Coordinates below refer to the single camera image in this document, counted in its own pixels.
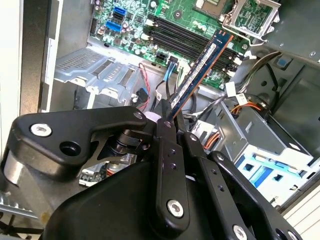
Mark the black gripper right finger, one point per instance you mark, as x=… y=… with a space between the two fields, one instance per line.
x=215 y=180

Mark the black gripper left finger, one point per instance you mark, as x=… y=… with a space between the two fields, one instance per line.
x=75 y=125

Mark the blue RAM stick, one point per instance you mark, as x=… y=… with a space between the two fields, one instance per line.
x=200 y=72

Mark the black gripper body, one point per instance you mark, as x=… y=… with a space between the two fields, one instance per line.
x=112 y=212

